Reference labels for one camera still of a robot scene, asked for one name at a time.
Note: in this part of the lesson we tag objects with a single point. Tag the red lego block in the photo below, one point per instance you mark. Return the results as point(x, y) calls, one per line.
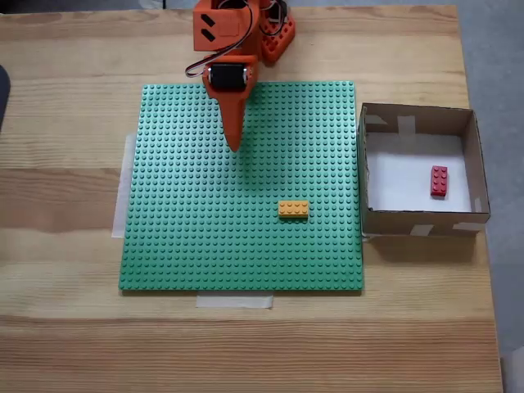
point(439, 182)

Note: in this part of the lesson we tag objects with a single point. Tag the yellow lego block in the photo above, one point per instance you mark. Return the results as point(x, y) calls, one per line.
point(293, 209)

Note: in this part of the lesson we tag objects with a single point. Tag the green lego baseplate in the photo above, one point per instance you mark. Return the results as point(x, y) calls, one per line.
point(245, 245)

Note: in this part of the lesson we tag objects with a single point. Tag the cardboard box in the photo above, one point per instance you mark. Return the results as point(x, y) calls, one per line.
point(389, 224)

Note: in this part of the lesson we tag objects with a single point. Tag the masking tape strip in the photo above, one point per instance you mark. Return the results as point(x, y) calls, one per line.
point(120, 196)
point(233, 302)

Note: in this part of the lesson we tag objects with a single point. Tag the white paper sheet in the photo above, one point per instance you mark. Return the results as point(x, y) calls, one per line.
point(409, 180)

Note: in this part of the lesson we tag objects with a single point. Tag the dark rounded object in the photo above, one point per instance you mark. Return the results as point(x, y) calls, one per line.
point(3, 94)

